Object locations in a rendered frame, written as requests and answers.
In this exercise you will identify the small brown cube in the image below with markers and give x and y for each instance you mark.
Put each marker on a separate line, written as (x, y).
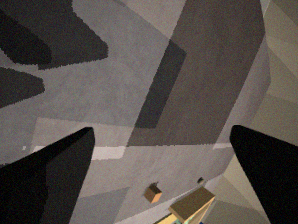
(153, 193)

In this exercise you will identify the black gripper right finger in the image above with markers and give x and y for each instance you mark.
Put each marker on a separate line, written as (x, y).
(271, 166)

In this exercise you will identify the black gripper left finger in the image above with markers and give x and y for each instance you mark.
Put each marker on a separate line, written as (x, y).
(43, 187)

